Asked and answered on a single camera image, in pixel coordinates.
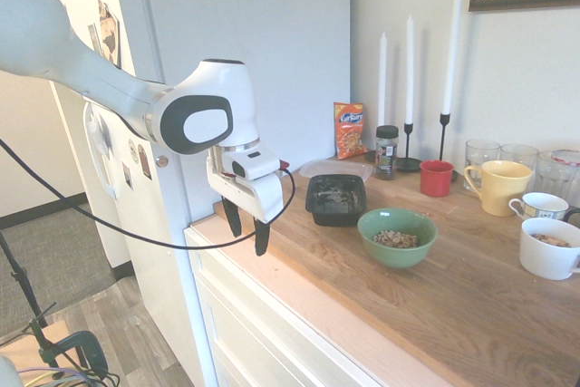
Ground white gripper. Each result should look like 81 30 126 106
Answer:
206 155 285 257

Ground ring-shaped oat cereal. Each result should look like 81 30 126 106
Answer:
372 228 420 249

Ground green ceramic bowl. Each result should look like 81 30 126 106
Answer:
356 207 439 269

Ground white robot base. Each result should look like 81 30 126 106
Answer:
0 353 22 387

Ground black plastic food box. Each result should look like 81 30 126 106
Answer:
304 173 369 228

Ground white drawer cabinet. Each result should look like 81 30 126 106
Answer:
182 216 387 387

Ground clear plastic lid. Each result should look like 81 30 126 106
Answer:
297 158 375 181

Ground brown oval fridge magnet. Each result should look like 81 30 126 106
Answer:
137 143 152 178

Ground orange Kurkure snack bag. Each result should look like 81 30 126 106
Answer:
333 102 370 161

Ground spice jar with black cap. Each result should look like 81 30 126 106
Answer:
373 124 401 181

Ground black candle holder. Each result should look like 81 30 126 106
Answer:
438 111 459 182
395 122 424 174

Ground white refrigerator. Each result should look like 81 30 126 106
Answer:
35 0 353 387

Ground red cup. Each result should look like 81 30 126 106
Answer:
419 159 455 198

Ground green clamp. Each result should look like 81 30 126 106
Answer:
24 313 111 375

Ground short white taper candle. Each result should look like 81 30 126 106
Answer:
378 31 388 128

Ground medium white taper candle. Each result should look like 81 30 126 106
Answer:
404 14 416 126

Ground large brown photo magnet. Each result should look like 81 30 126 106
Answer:
96 0 121 69

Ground clear drinking glass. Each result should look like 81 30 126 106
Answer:
499 143 540 171
536 150 568 201
464 139 502 193

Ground small grey photo magnet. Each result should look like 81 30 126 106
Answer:
87 23 102 55

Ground yellow ceramic mug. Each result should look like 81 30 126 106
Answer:
462 160 534 218

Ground light wooden board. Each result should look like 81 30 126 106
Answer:
0 319 81 366

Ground tall white taper candle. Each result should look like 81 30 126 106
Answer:
440 0 463 116

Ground white mug with patterned band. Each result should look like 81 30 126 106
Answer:
507 191 571 224

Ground large plain white mug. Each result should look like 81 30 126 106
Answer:
517 217 580 282

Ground brown food pieces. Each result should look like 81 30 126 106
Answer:
530 233 573 249

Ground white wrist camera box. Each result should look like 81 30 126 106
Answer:
221 149 291 182

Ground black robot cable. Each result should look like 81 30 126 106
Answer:
0 137 296 251

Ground black camera stand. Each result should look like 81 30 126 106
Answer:
0 228 90 371

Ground loose coloured cables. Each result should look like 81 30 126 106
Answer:
16 365 121 387

